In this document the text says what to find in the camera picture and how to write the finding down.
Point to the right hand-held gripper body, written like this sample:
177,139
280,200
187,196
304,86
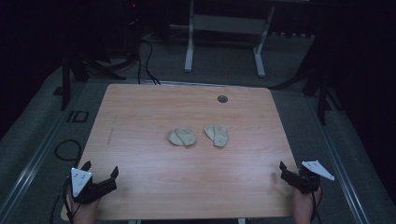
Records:
306,183

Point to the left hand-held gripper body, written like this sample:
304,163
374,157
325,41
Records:
81,182

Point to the beige sock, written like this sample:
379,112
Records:
218,136
182,137

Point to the person's right hand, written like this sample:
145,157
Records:
303,207

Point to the person's left hand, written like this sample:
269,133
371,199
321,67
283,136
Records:
84,213

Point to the black metal stand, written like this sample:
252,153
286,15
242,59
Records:
65,84
322,99

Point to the grey table grommet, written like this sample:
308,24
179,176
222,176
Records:
222,99

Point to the metal floor rail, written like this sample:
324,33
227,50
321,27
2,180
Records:
339,165
34,160

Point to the white desk frame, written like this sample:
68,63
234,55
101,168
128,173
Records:
224,24

